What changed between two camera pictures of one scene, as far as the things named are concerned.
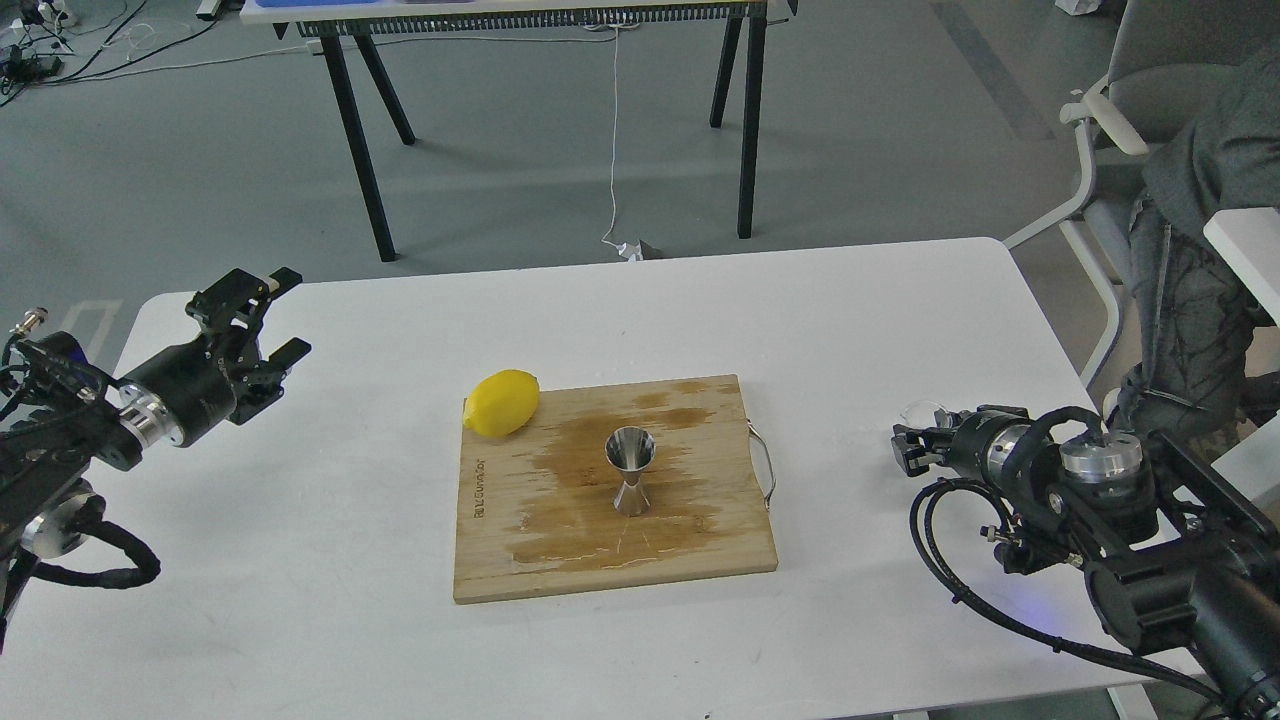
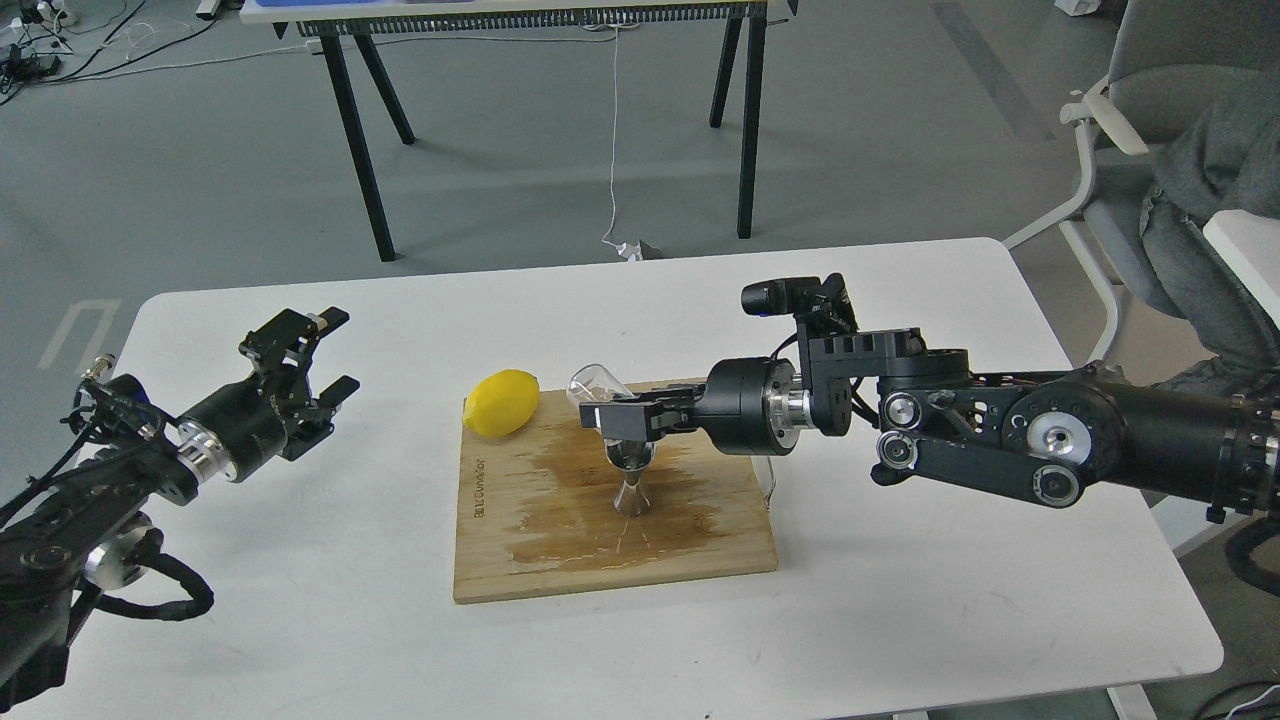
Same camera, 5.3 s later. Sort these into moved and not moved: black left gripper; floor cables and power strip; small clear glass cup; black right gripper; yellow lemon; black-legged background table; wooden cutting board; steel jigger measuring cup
Moved: black right gripper; black left gripper; small clear glass cup
Not moved: floor cables and power strip; wooden cutting board; black-legged background table; yellow lemon; steel jigger measuring cup
